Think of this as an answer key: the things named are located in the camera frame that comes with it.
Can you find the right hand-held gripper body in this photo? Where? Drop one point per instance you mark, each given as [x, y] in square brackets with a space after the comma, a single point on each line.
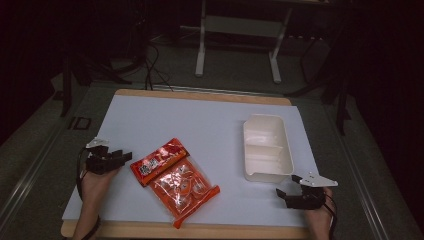
[310, 200]

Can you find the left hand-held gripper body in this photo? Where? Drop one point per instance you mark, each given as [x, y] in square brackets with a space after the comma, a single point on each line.
[100, 161]

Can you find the white plastic container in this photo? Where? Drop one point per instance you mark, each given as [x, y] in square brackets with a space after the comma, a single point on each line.
[266, 150]

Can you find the orange snack packet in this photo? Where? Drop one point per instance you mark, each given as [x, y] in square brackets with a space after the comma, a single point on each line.
[176, 181]

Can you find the person's right hand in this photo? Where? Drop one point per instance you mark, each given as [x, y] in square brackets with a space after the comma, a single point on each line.
[320, 218]

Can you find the person's left hand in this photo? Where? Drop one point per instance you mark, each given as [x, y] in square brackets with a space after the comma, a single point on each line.
[95, 186]

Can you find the black stand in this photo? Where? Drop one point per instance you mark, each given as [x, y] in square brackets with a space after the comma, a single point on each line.
[340, 106]
[66, 83]

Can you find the white table mat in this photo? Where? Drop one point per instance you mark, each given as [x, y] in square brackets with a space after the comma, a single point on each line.
[206, 130]

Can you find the black floor bracket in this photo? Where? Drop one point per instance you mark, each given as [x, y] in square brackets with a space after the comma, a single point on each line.
[80, 123]

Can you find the white metal stand frame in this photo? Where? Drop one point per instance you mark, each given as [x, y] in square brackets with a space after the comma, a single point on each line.
[200, 50]

